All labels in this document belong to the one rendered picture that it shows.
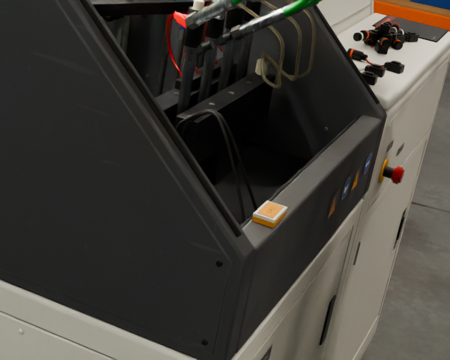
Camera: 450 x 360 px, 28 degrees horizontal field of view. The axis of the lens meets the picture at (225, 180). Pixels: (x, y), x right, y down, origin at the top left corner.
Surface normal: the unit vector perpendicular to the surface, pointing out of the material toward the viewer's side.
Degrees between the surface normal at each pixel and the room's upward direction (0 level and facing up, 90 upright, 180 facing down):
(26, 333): 90
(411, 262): 0
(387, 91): 0
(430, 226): 0
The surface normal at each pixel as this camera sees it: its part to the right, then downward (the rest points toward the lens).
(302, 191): 0.16, -0.90
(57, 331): -0.40, 0.31
